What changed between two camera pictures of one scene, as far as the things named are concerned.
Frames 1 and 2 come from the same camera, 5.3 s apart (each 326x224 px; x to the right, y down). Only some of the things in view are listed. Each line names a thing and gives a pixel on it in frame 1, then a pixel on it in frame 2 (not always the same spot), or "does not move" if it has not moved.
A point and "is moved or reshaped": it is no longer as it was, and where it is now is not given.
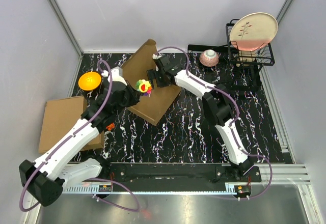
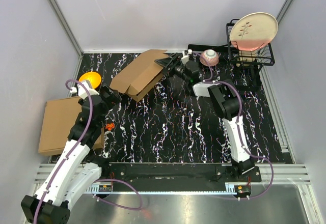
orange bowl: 89,81 does not move
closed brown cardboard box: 58,116 does not move
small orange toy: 110,127 does not move
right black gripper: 153,74 → 165,62
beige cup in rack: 246,58 does not move
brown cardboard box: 153,108 is moved or reshaped
